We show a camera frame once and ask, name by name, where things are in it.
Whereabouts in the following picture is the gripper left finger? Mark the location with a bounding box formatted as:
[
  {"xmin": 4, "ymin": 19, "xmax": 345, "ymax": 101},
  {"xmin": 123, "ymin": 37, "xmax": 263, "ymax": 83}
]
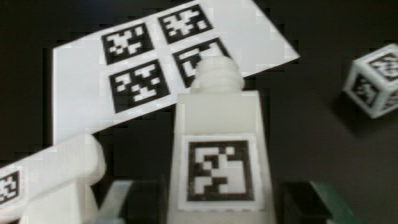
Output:
[{"xmin": 87, "ymin": 180, "xmax": 164, "ymax": 224}]

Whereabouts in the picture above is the marker sheet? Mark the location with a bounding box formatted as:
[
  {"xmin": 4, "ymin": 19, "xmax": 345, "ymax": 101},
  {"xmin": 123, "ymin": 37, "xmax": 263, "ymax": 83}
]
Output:
[{"xmin": 52, "ymin": 0, "xmax": 299, "ymax": 142}]

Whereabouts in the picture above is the white tagged cube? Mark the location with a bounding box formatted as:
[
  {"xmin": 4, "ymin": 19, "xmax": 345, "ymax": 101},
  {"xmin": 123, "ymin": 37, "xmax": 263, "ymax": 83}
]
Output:
[{"xmin": 343, "ymin": 44, "xmax": 398, "ymax": 118}]

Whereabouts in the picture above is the white leg block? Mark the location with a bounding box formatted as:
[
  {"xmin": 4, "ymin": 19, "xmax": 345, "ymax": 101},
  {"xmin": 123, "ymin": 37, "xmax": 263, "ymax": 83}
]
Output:
[{"xmin": 167, "ymin": 56, "xmax": 277, "ymax": 224}]

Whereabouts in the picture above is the white chair back frame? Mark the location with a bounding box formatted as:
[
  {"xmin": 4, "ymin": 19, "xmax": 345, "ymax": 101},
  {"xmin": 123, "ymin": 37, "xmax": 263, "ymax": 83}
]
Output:
[{"xmin": 0, "ymin": 135, "xmax": 107, "ymax": 224}]

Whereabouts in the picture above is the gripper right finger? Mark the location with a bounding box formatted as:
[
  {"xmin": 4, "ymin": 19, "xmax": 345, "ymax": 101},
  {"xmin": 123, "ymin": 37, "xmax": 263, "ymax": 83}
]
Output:
[{"xmin": 283, "ymin": 181, "xmax": 359, "ymax": 224}]

